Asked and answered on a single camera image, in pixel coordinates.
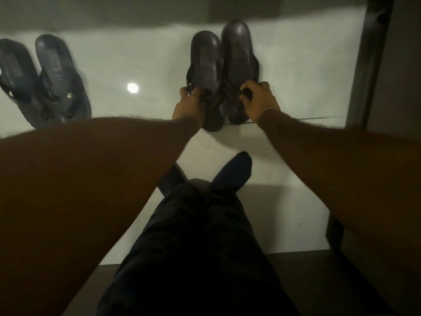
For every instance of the person's right fingers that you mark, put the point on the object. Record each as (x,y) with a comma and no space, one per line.
(247,92)

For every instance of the person's left forearm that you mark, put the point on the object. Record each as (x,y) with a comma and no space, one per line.
(82,200)

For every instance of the person's black trousers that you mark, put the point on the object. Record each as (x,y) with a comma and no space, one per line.
(197,253)

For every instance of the dark brown leather sandal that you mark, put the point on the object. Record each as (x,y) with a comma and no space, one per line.
(16,82)
(61,78)
(205,62)
(238,52)

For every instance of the person's right forearm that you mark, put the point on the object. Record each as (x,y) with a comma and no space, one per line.
(355,180)

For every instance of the dark door frame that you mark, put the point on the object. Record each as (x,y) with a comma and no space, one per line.
(368,62)

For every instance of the person's left hand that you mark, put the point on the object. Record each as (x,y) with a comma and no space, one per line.
(187,110)

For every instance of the dark blue sock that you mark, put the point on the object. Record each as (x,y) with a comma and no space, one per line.
(234,171)
(171,180)

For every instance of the person's left fingers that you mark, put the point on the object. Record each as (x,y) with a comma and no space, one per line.
(194,93)

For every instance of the person's right hand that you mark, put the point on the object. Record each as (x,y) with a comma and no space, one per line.
(261,100)

